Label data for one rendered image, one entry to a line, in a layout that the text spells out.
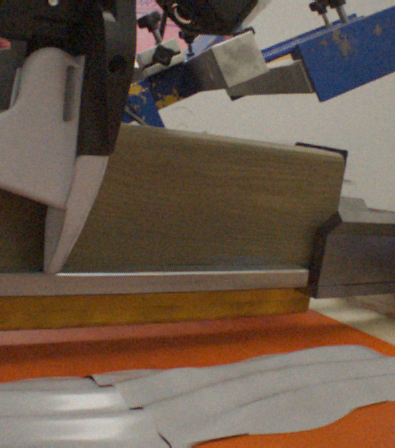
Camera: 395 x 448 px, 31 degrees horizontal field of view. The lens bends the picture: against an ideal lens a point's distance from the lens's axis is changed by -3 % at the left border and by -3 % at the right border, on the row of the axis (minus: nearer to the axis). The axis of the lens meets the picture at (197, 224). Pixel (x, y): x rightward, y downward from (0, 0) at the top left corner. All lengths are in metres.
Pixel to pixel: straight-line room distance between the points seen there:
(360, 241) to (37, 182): 0.21
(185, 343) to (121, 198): 0.09
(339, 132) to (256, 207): 2.51
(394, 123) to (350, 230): 2.31
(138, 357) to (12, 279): 0.08
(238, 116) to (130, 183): 3.02
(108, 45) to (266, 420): 0.16
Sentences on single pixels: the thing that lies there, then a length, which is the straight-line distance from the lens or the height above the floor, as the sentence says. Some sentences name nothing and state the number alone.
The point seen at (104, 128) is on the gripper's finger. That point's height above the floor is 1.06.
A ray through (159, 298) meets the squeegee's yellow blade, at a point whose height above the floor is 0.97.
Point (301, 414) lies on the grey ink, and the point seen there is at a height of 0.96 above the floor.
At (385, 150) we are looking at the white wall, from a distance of 2.72.
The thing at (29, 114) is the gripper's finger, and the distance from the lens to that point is 0.28.
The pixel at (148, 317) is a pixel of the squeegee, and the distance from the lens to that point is 0.37.
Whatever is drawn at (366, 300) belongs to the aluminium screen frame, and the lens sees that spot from 0.51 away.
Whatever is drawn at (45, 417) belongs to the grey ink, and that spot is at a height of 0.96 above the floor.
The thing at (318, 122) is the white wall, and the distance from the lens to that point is 2.97.
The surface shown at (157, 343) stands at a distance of 0.36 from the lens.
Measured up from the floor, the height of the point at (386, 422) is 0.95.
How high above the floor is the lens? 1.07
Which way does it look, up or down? 9 degrees down
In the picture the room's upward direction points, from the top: 9 degrees clockwise
